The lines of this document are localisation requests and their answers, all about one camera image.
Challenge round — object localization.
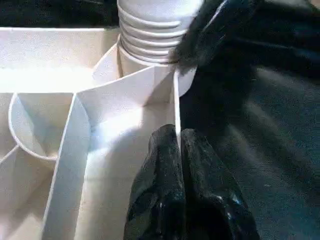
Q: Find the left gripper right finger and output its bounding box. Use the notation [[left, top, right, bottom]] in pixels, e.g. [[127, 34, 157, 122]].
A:
[[181, 128, 262, 240]]

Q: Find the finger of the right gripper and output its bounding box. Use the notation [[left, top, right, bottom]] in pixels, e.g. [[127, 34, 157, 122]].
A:
[[169, 0, 253, 73]]

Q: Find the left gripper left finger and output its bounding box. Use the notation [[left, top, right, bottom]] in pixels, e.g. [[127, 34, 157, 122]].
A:
[[123, 124, 187, 240]]

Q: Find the white plastic table leg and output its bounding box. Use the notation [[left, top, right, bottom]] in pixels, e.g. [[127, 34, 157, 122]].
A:
[[116, 0, 204, 65]]

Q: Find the white plastic table top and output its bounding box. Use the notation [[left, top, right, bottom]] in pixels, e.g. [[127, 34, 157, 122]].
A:
[[0, 26, 198, 240]]

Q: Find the black plastic mat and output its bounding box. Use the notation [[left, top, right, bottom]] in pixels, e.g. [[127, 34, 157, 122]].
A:
[[0, 0, 320, 240]]

